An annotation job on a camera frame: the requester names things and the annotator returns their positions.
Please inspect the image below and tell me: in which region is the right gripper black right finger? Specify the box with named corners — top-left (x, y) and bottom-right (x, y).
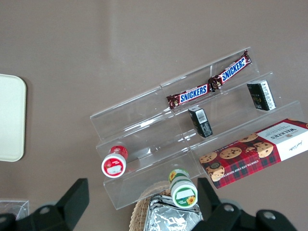
top-left (192, 177), bottom-right (299, 231)

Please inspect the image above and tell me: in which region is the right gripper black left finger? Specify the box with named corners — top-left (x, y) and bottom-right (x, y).
top-left (0, 178), bottom-right (90, 231)

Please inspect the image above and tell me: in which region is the light wicker basket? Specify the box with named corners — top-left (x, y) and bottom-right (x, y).
top-left (128, 189), bottom-right (174, 231)

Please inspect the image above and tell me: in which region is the beige plastic serving tray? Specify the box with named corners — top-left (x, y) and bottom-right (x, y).
top-left (0, 74), bottom-right (27, 162)

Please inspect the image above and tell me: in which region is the green lid yogurt cup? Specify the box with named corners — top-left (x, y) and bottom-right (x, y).
top-left (167, 168), bottom-right (198, 208)

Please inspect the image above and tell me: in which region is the silver foil container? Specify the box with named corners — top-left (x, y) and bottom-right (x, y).
top-left (143, 194), bottom-right (204, 231)

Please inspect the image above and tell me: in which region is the clear acrylic bottle rack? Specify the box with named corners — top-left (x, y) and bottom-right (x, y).
top-left (0, 199), bottom-right (30, 221)

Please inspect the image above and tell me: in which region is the red lid yogurt cup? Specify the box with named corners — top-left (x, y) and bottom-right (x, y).
top-left (101, 145), bottom-right (129, 179)

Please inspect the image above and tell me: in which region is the red Walkers shortbread box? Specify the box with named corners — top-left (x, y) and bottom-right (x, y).
top-left (199, 117), bottom-right (308, 190)

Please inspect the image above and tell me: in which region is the small black carton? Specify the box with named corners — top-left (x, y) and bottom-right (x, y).
top-left (246, 79), bottom-right (277, 111)
top-left (188, 107), bottom-right (214, 139)

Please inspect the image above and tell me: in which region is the clear acrylic stepped stand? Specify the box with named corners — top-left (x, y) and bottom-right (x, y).
top-left (89, 46), bottom-right (304, 210)

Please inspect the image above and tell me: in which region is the Snickers chocolate bar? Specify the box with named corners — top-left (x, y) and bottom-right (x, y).
top-left (208, 50), bottom-right (252, 91)
top-left (166, 83), bottom-right (212, 108)

